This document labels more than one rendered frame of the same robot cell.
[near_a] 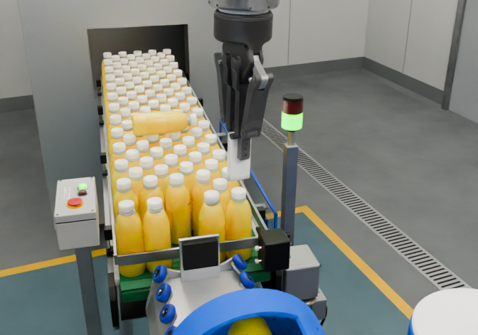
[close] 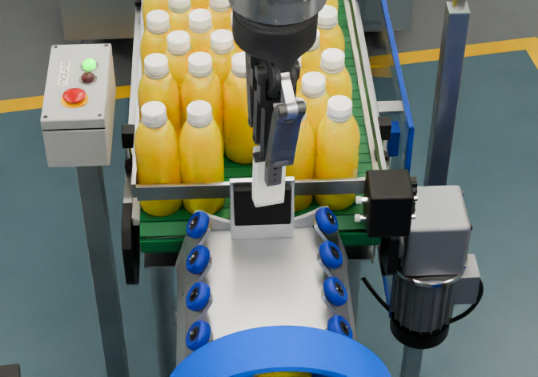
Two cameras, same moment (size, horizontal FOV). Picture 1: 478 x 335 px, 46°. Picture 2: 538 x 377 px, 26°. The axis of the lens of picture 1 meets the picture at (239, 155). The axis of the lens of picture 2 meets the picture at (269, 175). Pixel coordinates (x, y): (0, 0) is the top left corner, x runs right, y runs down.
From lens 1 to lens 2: 0.48 m
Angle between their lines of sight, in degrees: 20
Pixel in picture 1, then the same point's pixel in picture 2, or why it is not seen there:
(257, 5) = (286, 18)
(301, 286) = (435, 255)
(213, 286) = (279, 254)
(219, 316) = (235, 363)
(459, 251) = not seen: outside the picture
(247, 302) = (279, 348)
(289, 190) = (447, 83)
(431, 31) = not seen: outside the picture
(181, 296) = (227, 264)
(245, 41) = (270, 58)
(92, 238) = (98, 155)
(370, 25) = not seen: outside the picture
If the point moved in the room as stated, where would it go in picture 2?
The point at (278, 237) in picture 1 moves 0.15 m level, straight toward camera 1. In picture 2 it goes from (396, 186) to (376, 253)
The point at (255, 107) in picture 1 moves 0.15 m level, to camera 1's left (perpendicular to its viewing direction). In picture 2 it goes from (282, 138) to (122, 118)
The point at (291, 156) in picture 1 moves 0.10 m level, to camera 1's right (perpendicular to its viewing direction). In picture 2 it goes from (455, 27) to (513, 34)
